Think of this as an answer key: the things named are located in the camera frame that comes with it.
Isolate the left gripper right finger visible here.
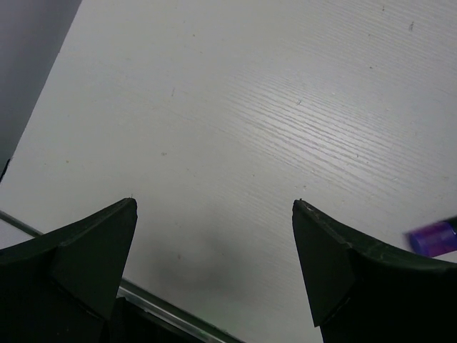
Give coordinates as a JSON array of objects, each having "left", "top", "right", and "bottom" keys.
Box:
[{"left": 292, "top": 200, "right": 456, "bottom": 342}]

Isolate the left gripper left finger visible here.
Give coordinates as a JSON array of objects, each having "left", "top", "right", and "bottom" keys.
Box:
[{"left": 1, "top": 198, "right": 138, "bottom": 342}]

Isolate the purple highlighter marker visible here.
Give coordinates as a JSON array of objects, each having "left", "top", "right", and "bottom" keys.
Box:
[{"left": 406, "top": 217, "right": 456, "bottom": 257}]

